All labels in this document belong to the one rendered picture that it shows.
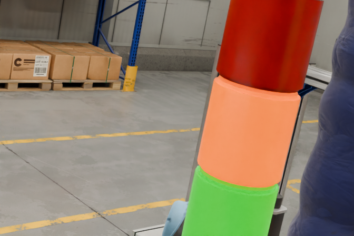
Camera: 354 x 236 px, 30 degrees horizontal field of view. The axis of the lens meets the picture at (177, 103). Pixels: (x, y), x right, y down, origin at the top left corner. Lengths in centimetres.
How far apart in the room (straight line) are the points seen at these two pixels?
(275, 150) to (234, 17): 8
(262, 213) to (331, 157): 93
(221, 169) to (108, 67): 961
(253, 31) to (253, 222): 11
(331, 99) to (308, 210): 23
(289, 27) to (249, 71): 3
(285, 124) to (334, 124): 93
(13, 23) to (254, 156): 1021
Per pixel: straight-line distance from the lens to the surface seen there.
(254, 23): 35
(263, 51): 35
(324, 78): 212
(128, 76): 1016
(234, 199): 37
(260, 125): 36
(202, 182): 38
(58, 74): 961
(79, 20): 1115
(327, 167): 131
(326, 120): 132
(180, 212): 187
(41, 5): 1071
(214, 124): 37
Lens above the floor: 234
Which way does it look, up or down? 13 degrees down
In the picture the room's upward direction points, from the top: 11 degrees clockwise
